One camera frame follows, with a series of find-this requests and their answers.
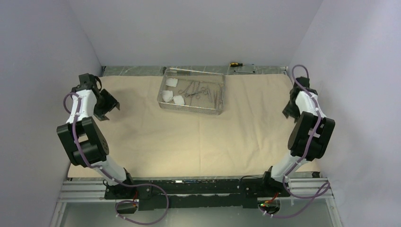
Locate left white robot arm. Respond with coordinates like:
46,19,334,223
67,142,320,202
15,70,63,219
56,73,136,199

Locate beige cloth wrap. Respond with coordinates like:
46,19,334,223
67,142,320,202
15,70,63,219
97,74,295,177

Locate wire mesh instrument tray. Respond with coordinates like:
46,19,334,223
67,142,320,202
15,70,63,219
157,68,226,115

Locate surgical scissors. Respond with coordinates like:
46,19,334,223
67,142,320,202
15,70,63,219
184,87,209,99

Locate white gauze pad lower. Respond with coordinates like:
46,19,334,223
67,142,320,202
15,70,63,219
173,96,185,105

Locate white gauze pad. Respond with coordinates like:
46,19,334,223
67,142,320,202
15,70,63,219
173,96,185,105
162,90,174,103
166,78,178,87

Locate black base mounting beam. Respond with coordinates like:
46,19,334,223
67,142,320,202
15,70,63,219
104,175,289,211

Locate flat metal wrench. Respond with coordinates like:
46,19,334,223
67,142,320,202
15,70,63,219
233,70,256,74

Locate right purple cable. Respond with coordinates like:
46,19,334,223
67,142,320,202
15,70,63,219
259,65,330,219

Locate white gauze pad upper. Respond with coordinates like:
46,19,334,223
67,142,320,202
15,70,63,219
166,78,178,87

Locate yellow handled screwdriver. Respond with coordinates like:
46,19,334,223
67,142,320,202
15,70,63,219
229,62,253,68

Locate surgical forceps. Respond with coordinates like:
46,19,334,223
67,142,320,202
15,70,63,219
178,81,196,95

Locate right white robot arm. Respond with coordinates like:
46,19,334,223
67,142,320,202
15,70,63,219
260,77,335,196

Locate white gauze pad left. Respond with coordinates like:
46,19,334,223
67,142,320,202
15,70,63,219
162,90,174,103

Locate aluminium frame rail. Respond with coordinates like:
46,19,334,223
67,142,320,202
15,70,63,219
51,178,342,227

